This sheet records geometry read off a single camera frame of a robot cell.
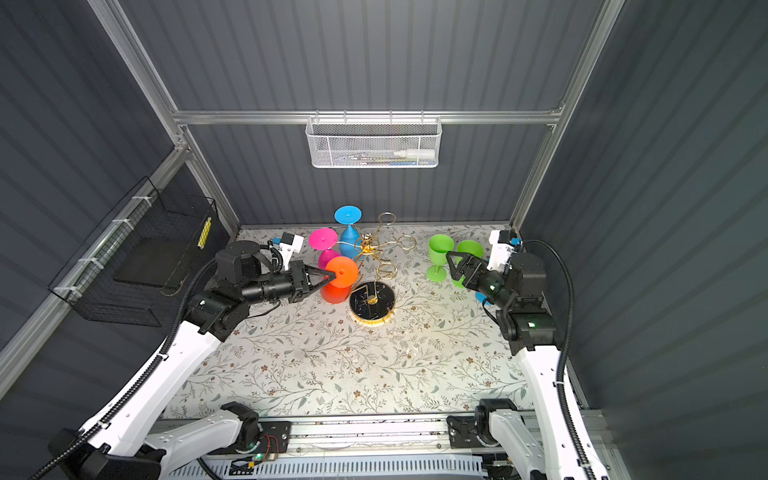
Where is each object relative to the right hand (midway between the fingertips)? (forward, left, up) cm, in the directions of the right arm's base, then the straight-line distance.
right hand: (464, 258), depth 69 cm
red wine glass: (-4, +30, -8) cm, 31 cm away
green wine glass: (+20, +2, -19) cm, 28 cm away
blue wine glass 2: (+9, -13, -32) cm, 35 cm away
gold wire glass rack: (+6, +24, -30) cm, 39 cm away
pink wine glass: (+8, +35, -3) cm, 36 cm away
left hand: (-8, +28, +2) cm, 30 cm away
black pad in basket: (+3, +79, -6) cm, 79 cm away
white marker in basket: (+40, +11, +3) cm, 42 cm away
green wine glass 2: (+21, -8, -19) cm, 29 cm away
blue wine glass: (+14, +29, -11) cm, 34 cm away
